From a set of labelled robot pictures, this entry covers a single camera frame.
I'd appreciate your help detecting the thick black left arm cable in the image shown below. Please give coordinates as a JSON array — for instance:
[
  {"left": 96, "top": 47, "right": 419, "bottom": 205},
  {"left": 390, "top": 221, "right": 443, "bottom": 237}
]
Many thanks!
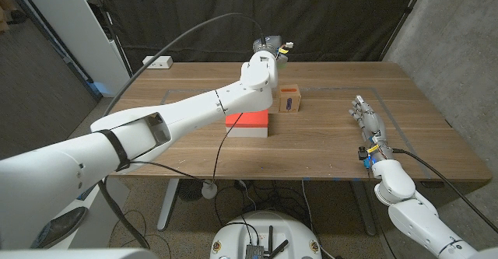
[{"left": 96, "top": 12, "right": 267, "bottom": 250}]

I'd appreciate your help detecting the white box with orange lid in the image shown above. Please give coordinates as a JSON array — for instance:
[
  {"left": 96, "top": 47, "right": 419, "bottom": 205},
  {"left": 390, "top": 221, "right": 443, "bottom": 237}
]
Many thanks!
[{"left": 225, "top": 109, "right": 270, "bottom": 138}]

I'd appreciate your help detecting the black shoe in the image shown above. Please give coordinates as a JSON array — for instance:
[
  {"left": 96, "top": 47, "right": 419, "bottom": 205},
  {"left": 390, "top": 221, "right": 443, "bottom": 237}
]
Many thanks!
[{"left": 30, "top": 206, "right": 89, "bottom": 249}]

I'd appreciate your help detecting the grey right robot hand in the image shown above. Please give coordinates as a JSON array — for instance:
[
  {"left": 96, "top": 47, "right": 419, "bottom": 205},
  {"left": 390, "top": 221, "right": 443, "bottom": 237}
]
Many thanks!
[{"left": 349, "top": 94, "right": 392, "bottom": 169}]

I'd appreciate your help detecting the white cabinet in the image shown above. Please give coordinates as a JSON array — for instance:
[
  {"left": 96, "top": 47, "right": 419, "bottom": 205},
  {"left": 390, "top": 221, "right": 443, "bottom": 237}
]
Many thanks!
[{"left": 15, "top": 0, "right": 132, "bottom": 98}]

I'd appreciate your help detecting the small black fan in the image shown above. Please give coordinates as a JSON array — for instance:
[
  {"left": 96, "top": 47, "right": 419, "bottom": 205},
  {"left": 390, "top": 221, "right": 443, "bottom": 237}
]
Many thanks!
[{"left": 178, "top": 179, "right": 204, "bottom": 202}]

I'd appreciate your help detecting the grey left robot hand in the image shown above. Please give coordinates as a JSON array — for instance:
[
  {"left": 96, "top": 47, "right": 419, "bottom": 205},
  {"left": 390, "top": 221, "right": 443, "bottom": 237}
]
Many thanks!
[{"left": 252, "top": 35, "right": 295, "bottom": 65}]

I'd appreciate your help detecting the black curtain backdrop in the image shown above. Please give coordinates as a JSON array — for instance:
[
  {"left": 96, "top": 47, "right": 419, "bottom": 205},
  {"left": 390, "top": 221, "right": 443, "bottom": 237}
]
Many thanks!
[{"left": 95, "top": 0, "right": 423, "bottom": 77}]

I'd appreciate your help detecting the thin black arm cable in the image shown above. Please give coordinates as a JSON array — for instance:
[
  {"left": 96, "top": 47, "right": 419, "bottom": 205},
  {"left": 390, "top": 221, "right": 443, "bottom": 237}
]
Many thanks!
[
  {"left": 366, "top": 168, "right": 392, "bottom": 254},
  {"left": 128, "top": 112, "right": 244, "bottom": 186}
]

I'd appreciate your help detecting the grey module with black antennas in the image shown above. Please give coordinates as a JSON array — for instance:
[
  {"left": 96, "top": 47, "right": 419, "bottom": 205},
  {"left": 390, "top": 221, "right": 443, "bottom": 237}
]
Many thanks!
[{"left": 244, "top": 225, "right": 289, "bottom": 259}]

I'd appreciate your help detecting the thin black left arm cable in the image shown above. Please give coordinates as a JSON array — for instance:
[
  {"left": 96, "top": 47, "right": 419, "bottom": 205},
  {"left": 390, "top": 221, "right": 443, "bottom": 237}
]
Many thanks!
[{"left": 128, "top": 112, "right": 244, "bottom": 186}]

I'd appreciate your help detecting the white power strip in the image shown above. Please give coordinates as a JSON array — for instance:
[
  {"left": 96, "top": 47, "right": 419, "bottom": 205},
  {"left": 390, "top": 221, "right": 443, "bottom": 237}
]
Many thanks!
[{"left": 142, "top": 55, "right": 174, "bottom": 70}]

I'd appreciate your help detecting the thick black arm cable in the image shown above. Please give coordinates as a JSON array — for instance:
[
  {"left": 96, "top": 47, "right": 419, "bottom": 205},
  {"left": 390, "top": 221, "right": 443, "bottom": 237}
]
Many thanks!
[
  {"left": 96, "top": 12, "right": 267, "bottom": 250},
  {"left": 391, "top": 147, "right": 498, "bottom": 233}
]

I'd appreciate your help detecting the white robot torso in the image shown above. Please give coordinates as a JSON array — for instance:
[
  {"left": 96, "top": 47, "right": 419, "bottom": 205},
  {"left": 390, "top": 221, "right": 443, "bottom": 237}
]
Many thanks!
[{"left": 209, "top": 211, "right": 323, "bottom": 259}]

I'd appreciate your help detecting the black backdrop stand pole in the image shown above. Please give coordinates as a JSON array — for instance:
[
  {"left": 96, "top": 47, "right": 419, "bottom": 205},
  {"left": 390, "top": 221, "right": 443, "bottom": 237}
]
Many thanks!
[
  {"left": 379, "top": 0, "right": 431, "bottom": 61},
  {"left": 88, "top": 0, "right": 136, "bottom": 83}
]

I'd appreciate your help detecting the wooden coin box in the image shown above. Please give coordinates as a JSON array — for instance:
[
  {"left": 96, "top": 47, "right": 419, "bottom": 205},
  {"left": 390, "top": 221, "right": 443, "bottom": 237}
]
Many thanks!
[{"left": 276, "top": 83, "right": 302, "bottom": 114}]

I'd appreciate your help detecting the white table leg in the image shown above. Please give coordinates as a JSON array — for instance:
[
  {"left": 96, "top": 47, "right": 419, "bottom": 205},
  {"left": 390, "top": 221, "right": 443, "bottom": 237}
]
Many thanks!
[{"left": 156, "top": 178, "right": 180, "bottom": 231}]

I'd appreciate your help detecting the small white round device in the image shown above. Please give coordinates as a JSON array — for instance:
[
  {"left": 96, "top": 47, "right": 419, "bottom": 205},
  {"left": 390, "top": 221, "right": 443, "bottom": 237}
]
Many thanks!
[{"left": 201, "top": 180, "right": 218, "bottom": 200}]

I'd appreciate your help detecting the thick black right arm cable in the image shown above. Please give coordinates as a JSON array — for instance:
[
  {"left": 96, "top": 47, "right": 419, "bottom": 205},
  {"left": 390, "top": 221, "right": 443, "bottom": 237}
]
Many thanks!
[{"left": 391, "top": 147, "right": 498, "bottom": 233}]

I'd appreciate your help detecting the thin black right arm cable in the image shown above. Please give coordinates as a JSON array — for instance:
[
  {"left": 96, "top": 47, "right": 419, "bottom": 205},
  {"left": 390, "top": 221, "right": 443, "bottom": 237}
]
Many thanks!
[{"left": 366, "top": 168, "right": 392, "bottom": 254}]

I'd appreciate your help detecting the grey table leg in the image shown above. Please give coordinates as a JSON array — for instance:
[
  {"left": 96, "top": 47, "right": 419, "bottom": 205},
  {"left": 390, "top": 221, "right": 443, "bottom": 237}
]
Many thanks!
[{"left": 349, "top": 180, "right": 377, "bottom": 236}]

